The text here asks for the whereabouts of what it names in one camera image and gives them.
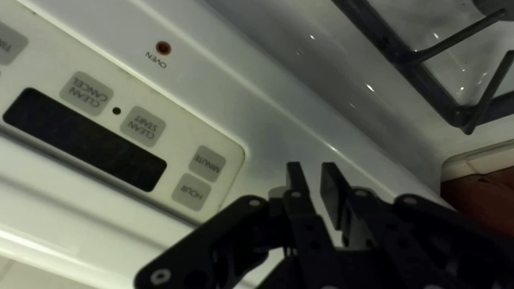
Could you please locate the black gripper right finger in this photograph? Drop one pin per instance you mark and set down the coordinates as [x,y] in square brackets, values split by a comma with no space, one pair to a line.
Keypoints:
[418,242]

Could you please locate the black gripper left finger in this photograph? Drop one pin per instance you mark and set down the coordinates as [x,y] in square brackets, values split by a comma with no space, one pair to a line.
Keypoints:
[214,242]

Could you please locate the stove control panel with display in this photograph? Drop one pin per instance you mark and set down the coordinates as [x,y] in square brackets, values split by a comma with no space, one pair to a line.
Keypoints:
[177,134]

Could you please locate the white gas stove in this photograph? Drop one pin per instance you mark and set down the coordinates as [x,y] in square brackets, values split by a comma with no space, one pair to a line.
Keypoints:
[299,97]

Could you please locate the black cast iron burner grate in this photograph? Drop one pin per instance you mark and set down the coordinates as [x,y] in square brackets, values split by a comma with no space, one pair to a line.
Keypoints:
[404,57]

